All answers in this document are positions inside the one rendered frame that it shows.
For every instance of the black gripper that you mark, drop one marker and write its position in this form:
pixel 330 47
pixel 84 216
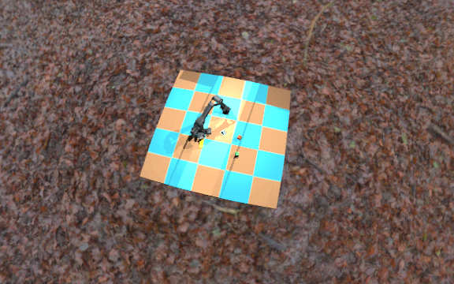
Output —
pixel 206 131

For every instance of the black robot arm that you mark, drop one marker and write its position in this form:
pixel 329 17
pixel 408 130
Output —
pixel 199 122

